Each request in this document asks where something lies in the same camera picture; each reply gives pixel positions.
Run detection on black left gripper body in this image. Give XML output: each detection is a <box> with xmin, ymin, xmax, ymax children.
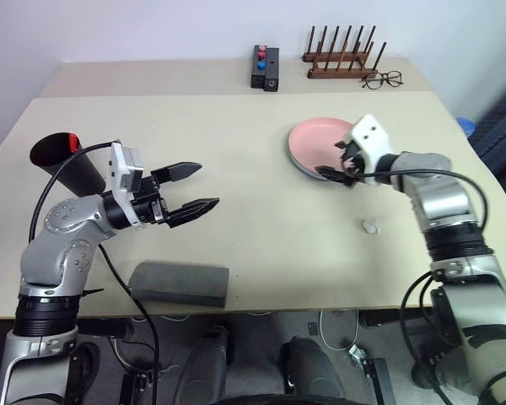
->
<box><xmin>130</xmin><ymin>175</ymin><xmax>170</xmax><ymax>224</ymax></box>

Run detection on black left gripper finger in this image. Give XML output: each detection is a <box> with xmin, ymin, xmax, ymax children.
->
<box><xmin>151</xmin><ymin>161</ymin><xmax>204</xmax><ymax>185</ymax></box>
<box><xmin>166</xmin><ymin>197</ymin><xmax>219</xmax><ymax>229</ymax></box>

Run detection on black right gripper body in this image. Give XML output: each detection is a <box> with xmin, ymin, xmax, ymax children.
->
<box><xmin>339</xmin><ymin>141</ymin><xmax>370</xmax><ymax>187</ymax></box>

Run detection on pink plate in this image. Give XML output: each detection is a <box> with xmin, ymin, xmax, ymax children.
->
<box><xmin>288</xmin><ymin>117</ymin><xmax>358</xmax><ymax>177</ymax></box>

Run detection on grey sponge block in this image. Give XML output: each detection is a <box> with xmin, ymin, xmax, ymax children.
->
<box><xmin>128</xmin><ymin>261</ymin><xmax>231</xmax><ymax>308</ymax></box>

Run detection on black conical cup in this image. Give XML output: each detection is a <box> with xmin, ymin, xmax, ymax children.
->
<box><xmin>28</xmin><ymin>132</ymin><xmax>107</xmax><ymax>198</ymax></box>

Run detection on wooden peg rack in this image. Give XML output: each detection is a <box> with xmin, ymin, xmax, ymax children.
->
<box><xmin>306</xmin><ymin>40</ymin><xmax>389</xmax><ymax>80</ymax></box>
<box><xmin>301</xmin><ymin>24</ymin><xmax>379</xmax><ymax>62</ymax></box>

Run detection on plain black box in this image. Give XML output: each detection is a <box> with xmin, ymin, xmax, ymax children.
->
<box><xmin>263</xmin><ymin>47</ymin><xmax>281</xmax><ymax>94</ymax></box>

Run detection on black box with coloured buttons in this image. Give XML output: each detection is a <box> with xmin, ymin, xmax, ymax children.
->
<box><xmin>250</xmin><ymin>44</ymin><xmax>267</xmax><ymax>89</ymax></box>

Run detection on blue round container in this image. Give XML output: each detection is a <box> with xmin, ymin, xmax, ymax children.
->
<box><xmin>457</xmin><ymin>116</ymin><xmax>476</xmax><ymax>138</ymax></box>

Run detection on dark rounded shape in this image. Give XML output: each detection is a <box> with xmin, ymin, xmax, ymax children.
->
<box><xmin>172</xmin><ymin>324</ymin><xmax>233</xmax><ymax>405</ymax></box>
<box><xmin>281</xmin><ymin>336</ymin><xmax>347</xmax><ymax>400</ymax></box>

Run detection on black power strip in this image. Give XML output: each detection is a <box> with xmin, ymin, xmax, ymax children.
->
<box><xmin>118</xmin><ymin>370</ymin><xmax>155</xmax><ymax>405</ymax></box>

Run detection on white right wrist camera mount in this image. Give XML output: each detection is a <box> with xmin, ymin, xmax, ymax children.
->
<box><xmin>344</xmin><ymin>113</ymin><xmax>396</xmax><ymax>186</ymax></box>

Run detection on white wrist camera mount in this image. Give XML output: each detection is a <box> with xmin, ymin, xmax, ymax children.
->
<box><xmin>108</xmin><ymin>141</ymin><xmax>148</xmax><ymax>231</ymax></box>
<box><xmin>344</xmin><ymin>113</ymin><xmax>396</xmax><ymax>186</ymax></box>

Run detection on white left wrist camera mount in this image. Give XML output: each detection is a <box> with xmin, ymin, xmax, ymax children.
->
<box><xmin>108</xmin><ymin>141</ymin><xmax>148</xmax><ymax>231</ymax></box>

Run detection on brown frame eyeglasses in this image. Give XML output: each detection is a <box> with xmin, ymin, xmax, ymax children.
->
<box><xmin>361</xmin><ymin>70</ymin><xmax>405</xmax><ymax>90</ymax></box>

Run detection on white cable loop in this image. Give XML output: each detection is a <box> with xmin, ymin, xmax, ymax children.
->
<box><xmin>318</xmin><ymin>310</ymin><xmax>360</xmax><ymax>351</ymax></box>

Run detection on black bracket with silver clamp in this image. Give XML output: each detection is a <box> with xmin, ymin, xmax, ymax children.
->
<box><xmin>348</xmin><ymin>343</ymin><xmax>396</xmax><ymax>405</ymax></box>

